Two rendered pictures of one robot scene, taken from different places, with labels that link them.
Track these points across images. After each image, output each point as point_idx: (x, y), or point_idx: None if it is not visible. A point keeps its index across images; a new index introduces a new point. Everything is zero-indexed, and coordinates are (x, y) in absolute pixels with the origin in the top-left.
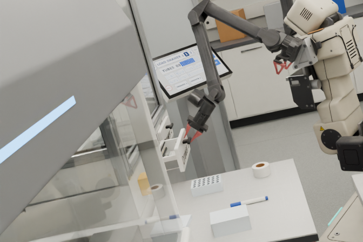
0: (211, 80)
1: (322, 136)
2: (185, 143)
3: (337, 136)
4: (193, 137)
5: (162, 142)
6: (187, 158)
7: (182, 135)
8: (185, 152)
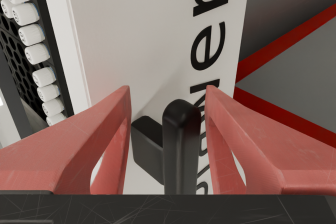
0: None
1: None
2: (170, 54)
3: None
4: (212, 178)
5: None
6: (228, 87)
7: (92, 105)
8: (198, 107)
